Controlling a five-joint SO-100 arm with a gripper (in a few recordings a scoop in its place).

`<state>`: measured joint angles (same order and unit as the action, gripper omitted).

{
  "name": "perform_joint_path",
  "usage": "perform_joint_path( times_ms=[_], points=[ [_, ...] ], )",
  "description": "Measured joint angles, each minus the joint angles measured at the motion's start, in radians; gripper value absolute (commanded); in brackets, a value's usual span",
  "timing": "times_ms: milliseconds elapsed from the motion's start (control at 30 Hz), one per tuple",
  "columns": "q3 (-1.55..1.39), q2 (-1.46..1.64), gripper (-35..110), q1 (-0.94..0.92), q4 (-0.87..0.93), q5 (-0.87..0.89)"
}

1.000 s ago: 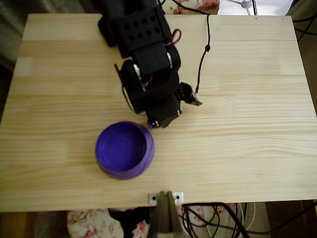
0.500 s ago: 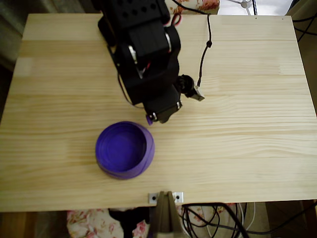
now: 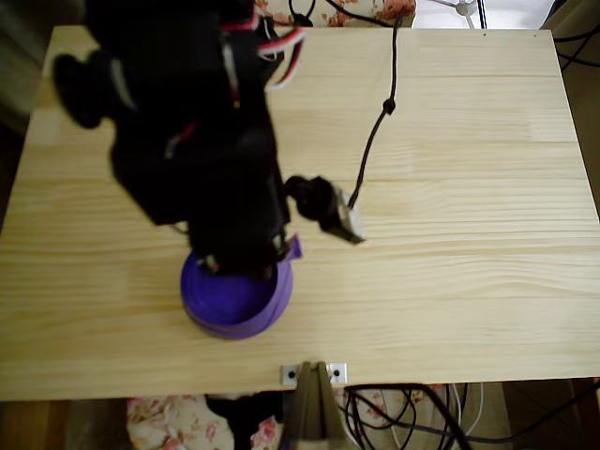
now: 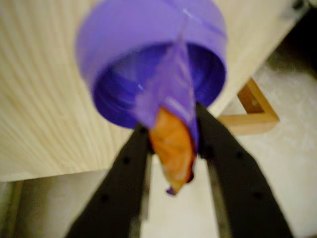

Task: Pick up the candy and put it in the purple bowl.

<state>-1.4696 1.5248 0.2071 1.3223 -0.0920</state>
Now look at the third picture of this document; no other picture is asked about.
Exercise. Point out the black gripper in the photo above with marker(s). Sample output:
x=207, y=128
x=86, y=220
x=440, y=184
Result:
x=234, y=246

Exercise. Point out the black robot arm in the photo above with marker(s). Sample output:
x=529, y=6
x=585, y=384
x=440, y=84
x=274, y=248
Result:
x=178, y=117

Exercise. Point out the purple bowl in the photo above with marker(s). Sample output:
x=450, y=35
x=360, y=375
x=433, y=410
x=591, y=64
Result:
x=234, y=300

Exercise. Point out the black soft object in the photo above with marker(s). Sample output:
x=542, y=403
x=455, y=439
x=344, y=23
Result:
x=244, y=417

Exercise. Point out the floral fabric with black patch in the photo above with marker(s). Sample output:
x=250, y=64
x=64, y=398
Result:
x=159, y=422

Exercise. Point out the floral fabric with roses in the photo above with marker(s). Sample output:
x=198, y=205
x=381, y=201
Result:
x=356, y=7

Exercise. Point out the grey green curtain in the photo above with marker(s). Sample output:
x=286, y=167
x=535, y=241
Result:
x=23, y=47

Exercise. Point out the white stand base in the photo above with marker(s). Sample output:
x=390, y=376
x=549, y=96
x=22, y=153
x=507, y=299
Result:
x=463, y=7

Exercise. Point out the thin black pole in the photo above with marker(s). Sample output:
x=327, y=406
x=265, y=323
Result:
x=481, y=11

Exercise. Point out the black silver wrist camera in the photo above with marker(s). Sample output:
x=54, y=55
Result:
x=335, y=211

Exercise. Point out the silver metal bracket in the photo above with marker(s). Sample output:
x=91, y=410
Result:
x=343, y=378

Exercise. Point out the tan camera stand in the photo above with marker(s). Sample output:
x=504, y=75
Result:
x=309, y=412

